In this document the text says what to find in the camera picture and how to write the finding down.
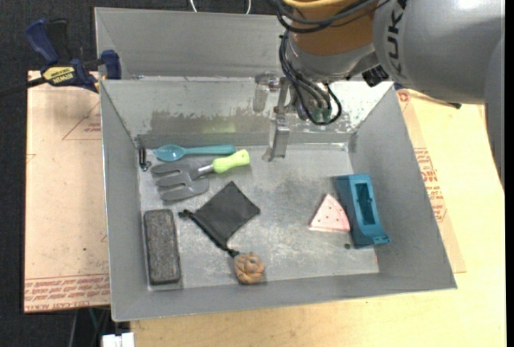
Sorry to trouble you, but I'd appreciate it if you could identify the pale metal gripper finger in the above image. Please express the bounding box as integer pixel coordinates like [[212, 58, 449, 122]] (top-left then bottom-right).
[[274, 116, 292, 161]]

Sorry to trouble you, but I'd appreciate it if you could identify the teal plastic spoon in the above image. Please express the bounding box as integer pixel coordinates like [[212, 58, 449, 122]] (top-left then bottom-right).
[[153, 143, 238, 163]]

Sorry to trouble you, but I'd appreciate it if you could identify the grey metal bin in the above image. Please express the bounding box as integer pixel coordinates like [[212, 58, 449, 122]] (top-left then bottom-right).
[[94, 6, 458, 323]]

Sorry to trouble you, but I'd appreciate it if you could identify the pink triangular wedge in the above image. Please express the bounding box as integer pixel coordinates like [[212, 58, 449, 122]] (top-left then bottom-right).
[[308, 193, 351, 233]]

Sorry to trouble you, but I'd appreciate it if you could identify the blue plastic box holder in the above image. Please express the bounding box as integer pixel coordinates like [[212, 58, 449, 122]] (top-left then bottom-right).
[[334, 173, 391, 249]]

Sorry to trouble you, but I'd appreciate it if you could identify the brown coiled toy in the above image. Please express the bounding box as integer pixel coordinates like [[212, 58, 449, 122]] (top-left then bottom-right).
[[233, 251, 266, 285]]

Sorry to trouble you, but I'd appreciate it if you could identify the dark grey flat block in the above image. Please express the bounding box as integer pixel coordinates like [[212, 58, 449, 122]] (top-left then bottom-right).
[[143, 209, 182, 285]]

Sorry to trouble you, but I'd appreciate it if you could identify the brown cardboard board, red print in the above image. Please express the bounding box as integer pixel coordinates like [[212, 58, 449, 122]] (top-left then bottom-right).
[[23, 70, 467, 314]]

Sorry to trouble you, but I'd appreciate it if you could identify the black cylinder on white bracket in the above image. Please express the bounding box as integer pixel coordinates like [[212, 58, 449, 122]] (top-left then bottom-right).
[[361, 64, 390, 88]]

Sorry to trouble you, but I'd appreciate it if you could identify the black drawstring cloth pouch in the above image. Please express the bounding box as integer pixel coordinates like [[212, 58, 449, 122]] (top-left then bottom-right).
[[178, 180, 261, 258]]

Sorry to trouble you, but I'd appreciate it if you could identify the grey garden fork, green handle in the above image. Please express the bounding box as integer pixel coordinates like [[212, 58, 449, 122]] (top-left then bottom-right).
[[150, 149, 251, 204]]

